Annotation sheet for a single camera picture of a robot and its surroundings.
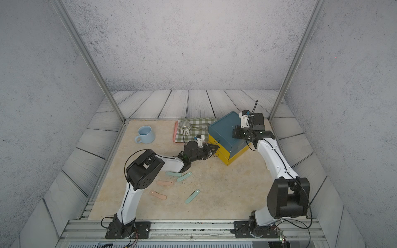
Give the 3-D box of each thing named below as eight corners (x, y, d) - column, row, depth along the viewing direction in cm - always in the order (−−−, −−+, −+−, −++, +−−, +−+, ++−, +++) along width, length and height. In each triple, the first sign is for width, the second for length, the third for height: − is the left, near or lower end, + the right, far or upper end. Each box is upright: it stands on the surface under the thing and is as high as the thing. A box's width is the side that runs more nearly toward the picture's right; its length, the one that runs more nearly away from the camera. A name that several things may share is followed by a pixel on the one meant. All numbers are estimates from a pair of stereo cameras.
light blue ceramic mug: (138, 144, 108) (134, 137, 102) (142, 133, 115) (139, 125, 109) (153, 144, 108) (150, 137, 102) (156, 133, 115) (153, 125, 109)
